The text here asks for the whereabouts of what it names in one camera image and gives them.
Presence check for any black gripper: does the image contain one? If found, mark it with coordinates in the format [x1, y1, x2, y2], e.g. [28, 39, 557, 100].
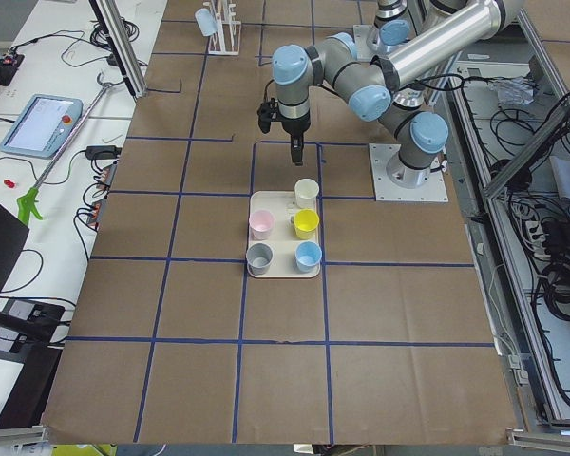
[257, 98, 311, 166]

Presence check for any light blue ikea cup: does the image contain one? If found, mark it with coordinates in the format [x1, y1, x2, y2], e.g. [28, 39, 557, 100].
[294, 241, 322, 273]
[195, 8, 217, 37]

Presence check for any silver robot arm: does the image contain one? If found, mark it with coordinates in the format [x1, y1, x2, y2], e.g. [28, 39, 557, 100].
[366, 0, 426, 57]
[257, 1, 523, 165]

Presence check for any cream white ikea cup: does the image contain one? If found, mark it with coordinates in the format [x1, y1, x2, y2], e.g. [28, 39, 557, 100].
[294, 178, 319, 209]

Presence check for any yellow ikea cup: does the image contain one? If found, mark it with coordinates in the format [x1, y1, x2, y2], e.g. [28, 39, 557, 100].
[294, 209, 320, 240]

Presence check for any pink ikea cup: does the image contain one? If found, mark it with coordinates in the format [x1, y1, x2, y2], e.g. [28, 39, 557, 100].
[248, 209, 275, 240]

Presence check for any grey ikea cup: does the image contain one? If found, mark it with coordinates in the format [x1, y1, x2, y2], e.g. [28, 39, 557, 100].
[246, 242, 274, 276]

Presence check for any cream plastic tray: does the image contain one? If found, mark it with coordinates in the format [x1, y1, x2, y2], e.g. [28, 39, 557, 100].
[247, 191, 321, 278]

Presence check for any black power adapter brick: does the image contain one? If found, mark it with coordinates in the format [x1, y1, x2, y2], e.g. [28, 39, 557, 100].
[85, 145, 122, 161]

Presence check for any blue teach pendant tablet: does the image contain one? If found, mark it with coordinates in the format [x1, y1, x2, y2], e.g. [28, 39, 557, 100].
[0, 94, 83, 159]

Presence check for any black computer monitor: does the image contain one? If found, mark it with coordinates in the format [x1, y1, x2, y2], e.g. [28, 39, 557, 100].
[0, 204, 64, 343]

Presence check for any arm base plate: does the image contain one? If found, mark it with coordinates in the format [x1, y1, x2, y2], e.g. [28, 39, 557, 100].
[353, 25, 390, 62]
[369, 143, 448, 203]

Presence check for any white wire cup rack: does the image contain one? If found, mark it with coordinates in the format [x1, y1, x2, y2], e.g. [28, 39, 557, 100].
[202, 0, 241, 56]

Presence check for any aluminium frame post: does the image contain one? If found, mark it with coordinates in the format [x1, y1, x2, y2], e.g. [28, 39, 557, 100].
[89, 0, 147, 99]

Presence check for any green-handled reacher grabber tool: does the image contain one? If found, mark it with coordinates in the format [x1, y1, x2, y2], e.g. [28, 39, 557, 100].
[16, 73, 147, 226]

